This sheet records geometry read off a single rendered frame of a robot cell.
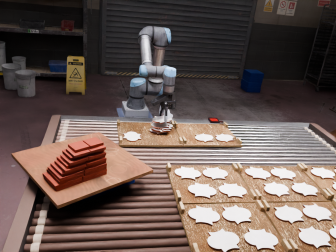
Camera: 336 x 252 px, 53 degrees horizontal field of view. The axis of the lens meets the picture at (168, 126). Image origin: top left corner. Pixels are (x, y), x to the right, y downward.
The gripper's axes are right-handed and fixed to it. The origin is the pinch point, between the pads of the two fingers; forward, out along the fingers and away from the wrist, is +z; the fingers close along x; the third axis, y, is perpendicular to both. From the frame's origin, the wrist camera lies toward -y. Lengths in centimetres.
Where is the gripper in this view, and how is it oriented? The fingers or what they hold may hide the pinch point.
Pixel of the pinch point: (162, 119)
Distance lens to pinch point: 226.8
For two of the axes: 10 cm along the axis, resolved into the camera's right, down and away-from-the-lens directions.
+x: -3.7, -4.1, 8.3
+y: 9.2, -0.6, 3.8
